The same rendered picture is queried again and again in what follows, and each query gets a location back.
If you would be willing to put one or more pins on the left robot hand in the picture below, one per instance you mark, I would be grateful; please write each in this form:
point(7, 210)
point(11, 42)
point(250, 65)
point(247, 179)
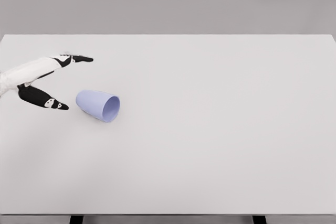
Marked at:
point(29, 73)

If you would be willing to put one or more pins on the lavender plastic cup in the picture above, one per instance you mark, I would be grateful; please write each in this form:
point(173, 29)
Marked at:
point(92, 103)

